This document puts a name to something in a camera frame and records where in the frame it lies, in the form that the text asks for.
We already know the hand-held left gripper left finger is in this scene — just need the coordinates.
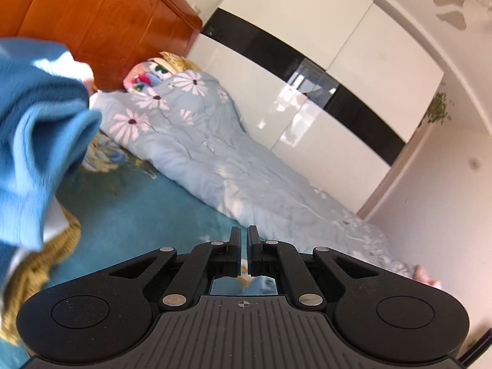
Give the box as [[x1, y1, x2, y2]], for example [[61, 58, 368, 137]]
[[109, 226, 242, 310]]

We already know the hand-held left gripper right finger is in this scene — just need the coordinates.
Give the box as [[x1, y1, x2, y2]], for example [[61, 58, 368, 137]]
[[248, 224, 381, 310]]

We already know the light blue sweatshirt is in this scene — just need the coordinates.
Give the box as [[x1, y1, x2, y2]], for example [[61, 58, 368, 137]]
[[0, 38, 91, 124]]

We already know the teal floral bed sheet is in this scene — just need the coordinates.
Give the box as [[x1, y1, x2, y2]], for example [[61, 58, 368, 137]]
[[0, 130, 293, 369]]

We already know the light blue floral quilt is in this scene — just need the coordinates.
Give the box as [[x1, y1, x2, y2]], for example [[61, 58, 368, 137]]
[[89, 70, 419, 278]]

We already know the pink cloth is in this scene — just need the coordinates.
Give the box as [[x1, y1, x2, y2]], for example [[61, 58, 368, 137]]
[[413, 264, 442, 290]]

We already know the white wardrobe with black stripe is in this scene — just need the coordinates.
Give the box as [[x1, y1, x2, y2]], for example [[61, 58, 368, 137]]
[[188, 0, 445, 215]]

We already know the colourful printed pillow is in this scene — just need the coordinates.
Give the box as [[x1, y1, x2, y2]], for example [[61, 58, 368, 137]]
[[123, 59, 174, 93]]

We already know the yellow pillow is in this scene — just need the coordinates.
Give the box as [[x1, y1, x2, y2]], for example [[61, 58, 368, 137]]
[[159, 51, 201, 74]]

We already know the medium blue sweatshirt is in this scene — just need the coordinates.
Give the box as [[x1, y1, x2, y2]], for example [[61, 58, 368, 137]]
[[0, 98, 103, 251]]

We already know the green hanging plant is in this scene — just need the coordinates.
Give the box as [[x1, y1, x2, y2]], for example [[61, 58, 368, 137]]
[[420, 92, 455, 126]]

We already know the wooden headboard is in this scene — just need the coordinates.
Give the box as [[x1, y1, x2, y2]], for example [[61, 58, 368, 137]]
[[0, 0, 204, 91]]

